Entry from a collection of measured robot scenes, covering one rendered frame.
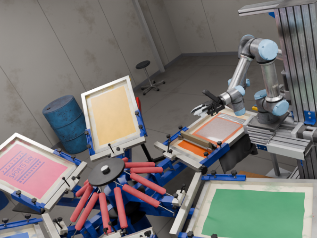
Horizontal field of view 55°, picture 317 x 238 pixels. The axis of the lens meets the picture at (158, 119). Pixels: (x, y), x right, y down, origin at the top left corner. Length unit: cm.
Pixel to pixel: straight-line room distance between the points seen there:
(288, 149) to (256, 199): 40
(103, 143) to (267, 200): 171
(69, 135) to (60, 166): 263
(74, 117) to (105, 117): 239
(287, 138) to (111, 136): 171
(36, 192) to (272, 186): 199
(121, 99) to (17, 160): 120
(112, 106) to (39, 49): 326
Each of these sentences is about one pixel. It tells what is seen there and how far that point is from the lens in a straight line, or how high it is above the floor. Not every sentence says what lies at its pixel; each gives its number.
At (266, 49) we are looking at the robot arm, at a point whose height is 186.
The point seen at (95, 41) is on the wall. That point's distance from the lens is 683.
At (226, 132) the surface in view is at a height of 96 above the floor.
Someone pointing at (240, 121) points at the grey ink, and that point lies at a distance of 302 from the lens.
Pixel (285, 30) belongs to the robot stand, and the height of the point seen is 188.
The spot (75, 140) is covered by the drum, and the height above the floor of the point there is 27.
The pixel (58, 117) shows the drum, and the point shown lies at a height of 80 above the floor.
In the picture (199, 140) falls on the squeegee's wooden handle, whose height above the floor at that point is 106.
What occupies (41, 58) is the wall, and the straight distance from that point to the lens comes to 633.
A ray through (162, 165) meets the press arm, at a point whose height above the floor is 104.
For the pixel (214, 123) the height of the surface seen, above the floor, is 96.
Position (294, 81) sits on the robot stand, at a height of 151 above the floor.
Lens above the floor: 258
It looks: 27 degrees down
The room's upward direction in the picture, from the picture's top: 24 degrees counter-clockwise
